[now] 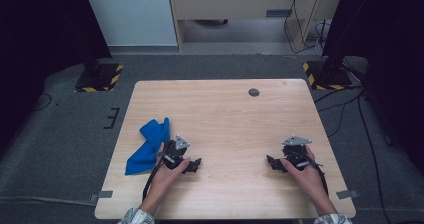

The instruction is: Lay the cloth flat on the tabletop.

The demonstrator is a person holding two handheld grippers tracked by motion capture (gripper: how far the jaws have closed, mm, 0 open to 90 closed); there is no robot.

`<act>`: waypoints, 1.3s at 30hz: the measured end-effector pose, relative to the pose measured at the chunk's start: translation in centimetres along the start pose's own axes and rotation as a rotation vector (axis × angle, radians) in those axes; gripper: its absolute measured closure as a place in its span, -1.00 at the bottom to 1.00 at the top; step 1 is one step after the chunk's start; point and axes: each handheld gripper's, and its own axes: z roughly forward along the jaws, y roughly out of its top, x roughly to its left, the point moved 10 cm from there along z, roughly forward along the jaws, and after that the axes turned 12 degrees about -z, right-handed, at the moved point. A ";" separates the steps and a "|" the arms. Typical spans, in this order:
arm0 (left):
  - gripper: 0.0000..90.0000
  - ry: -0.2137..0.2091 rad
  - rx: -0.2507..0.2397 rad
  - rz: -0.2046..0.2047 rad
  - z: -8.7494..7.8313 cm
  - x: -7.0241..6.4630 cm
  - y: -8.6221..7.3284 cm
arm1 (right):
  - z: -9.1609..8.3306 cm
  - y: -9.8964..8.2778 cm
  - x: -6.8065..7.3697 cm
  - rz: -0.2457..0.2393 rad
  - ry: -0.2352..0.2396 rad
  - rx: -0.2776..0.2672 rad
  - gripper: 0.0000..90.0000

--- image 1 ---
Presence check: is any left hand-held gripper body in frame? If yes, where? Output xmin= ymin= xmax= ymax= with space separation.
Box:
xmin=156 ymin=134 xmax=192 ymax=171

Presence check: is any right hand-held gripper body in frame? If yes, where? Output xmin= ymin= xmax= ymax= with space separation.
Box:
xmin=281 ymin=135 xmax=314 ymax=169

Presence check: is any blue microfibre cloth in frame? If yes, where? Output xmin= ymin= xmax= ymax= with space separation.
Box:
xmin=124 ymin=117 xmax=172 ymax=176

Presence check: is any person's left hand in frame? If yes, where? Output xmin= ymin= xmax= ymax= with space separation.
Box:
xmin=150 ymin=142 xmax=192 ymax=199

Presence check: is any person's right hand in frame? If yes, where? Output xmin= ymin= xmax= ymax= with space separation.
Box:
xmin=280 ymin=145 xmax=330 ymax=202

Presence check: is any grey tape strip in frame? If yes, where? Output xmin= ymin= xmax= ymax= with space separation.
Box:
xmin=88 ymin=190 xmax=114 ymax=204
xmin=335 ymin=189 xmax=361 ymax=200

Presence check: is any white patterned shirt sleeve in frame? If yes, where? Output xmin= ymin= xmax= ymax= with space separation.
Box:
xmin=117 ymin=207 xmax=156 ymax=224
xmin=313 ymin=212 xmax=354 ymax=224

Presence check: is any black stand base striped edge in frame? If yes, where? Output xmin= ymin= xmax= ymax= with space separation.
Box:
xmin=74 ymin=61 xmax=124 ymax=93
xmin=302 ymin=59 xmax=354 ymax=91

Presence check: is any grey rectangular desk plate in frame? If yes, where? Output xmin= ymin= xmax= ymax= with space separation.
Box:
xmin=265 ymin=8 xmax=294 ymax=19

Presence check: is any white cabinet panel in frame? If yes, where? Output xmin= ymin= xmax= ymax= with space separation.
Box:
xmin=81 ymin=0 xmax=179 ymax=48

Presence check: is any black curtain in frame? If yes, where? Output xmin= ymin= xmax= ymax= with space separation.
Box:
xmin=0 ymin=0 xmax=113 ymax=153
xmin=321 ymin=0 xmax=424 ymax=167

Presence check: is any light wooden desk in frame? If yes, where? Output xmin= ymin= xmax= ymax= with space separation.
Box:
xmin=166 ymin=0 xmax=346 ymax=53

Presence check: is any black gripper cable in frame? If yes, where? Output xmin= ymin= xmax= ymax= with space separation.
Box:
xmin=142 ymin=152 xmax=165 ymax=202
xmin=308 ymin=159 xmax=330 ymax=197

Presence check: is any thin black floor cable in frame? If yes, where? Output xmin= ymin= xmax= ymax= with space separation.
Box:
xmin=314 ymin=85 xmax=365 ymax=138

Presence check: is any long black floor cable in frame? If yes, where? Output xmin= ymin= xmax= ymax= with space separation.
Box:
xmin=357 ymin=89 xmax=385 ymax=218

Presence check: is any black hanging power cable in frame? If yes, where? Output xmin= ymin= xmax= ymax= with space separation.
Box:
xmin=282 ymin=0 xmax=322 ymax=55

